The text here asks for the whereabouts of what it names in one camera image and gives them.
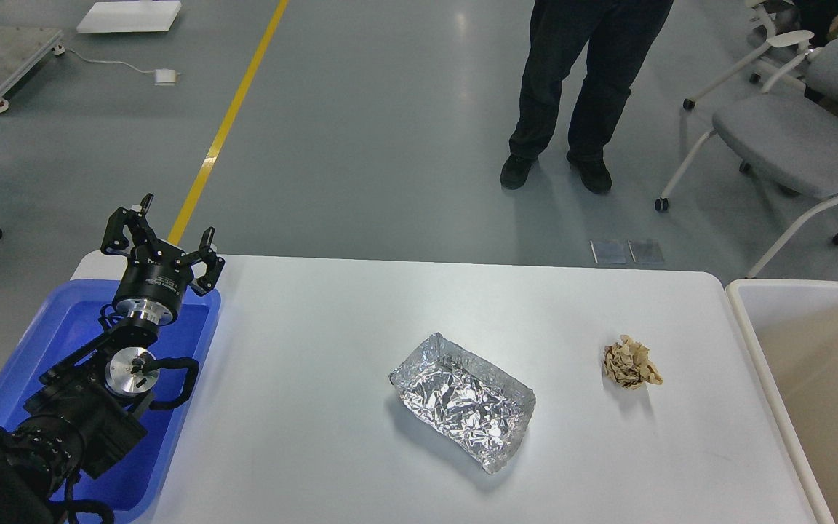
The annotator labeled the blue plastic bin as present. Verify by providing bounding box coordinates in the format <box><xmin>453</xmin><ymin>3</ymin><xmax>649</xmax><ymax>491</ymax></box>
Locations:
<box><xmin>0</xmin><ymin>279</ymin><xmax>222</xmax><ymax>523</ymax></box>

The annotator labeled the white flat board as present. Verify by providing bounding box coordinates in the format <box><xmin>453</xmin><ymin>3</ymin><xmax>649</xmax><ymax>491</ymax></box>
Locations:
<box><xmin>76</xmin><ymin>1</ymin><xmax>182</xmax><ymax>33</ymax></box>

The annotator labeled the right metal floor plate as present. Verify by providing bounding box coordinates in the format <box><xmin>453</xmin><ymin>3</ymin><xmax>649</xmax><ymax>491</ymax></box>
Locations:
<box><xmin>628</xmin><ymin>239</ymin><xmax>665</xmax><ymax>265</ymax></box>

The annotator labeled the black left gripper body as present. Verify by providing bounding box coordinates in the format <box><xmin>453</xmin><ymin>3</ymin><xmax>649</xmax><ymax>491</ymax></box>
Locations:
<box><xmin>112</xmin><ymin>246</ymin><xmax>193</xmax><ymax>326</ymax></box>

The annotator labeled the person in dark trousers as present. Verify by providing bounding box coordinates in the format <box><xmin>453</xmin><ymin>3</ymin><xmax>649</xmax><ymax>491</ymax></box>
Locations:
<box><xmin>500</xmin><ymin>1</ymin><xmax>673</xmax><ymax>194</ymax></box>

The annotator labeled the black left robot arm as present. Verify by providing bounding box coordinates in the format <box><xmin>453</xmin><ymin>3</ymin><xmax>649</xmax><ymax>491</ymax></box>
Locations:
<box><xmin>0</xmin><ymin>194</ymin><xmax>226</xmax><ymax>523</ymax></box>

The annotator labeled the aluminium foil tray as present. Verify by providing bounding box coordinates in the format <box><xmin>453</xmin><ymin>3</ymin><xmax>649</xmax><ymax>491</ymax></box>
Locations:
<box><xmin>388</xmin><ymin>333</ymin><xmax>538</xmax><ymax>475</ymax></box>

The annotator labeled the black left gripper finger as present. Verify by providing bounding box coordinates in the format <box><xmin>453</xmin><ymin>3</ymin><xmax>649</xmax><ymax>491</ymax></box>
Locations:
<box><xmin>100</xmin><ymin>193</ymin><xmax>161</xmax><ymax>260</ymax></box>
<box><xmin>174</xmin><ymin>226</ymin><xmax>226</xmax><ymax>295</ymax></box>

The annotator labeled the metal floor plate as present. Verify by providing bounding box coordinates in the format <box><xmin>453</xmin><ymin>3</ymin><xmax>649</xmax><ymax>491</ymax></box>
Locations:
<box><xmin>628</xmin><ymin>239</ymin><xmax>665</xmax><ymax>265</ymax></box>
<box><xmin>591</xmin><ymin>239</ymin><xmax>626</xmax><ymax>265</ymax></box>

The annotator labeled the white plastic bin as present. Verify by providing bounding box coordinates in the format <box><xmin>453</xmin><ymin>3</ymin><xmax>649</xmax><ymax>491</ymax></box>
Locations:
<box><xmin>725</xmin><ymin>279</ymin><xmax>838</xmax><ymax>523</ymax></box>

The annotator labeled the white power adapter with cable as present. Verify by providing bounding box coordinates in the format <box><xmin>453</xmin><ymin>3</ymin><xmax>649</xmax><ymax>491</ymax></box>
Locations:
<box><xmin>60</xmin><ymin>46</ymin><xmax>181</xmax><ymax>87</ymax></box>

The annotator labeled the left metal floor plate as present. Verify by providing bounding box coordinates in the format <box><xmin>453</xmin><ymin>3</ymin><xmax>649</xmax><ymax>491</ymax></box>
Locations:
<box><xmin>591</xmin><ymin>239</ymin><xmax>626</xmax><ymax>265</ymax></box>

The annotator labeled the grey chair white frame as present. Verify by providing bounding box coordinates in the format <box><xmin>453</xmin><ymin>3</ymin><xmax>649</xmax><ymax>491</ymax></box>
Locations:
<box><xmin>655</xmin><ymin>29</ymin><xmax>838</xmax><ymax>279</ymax></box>

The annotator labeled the wheeled metal platform cart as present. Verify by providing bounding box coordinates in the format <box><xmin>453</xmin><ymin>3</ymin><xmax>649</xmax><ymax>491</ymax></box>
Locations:
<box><xmin>0</xmin><ymin>26</ymin><xmax>65</xmax><ymax>113</ymax></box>

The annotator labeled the crumpled brown paper ball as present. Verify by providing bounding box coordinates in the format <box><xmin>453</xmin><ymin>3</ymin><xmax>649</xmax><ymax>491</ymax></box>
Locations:
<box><xmin>602</xmin><ymin>334</ymin><xmax>664</xmax><ymax>390</ymax></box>

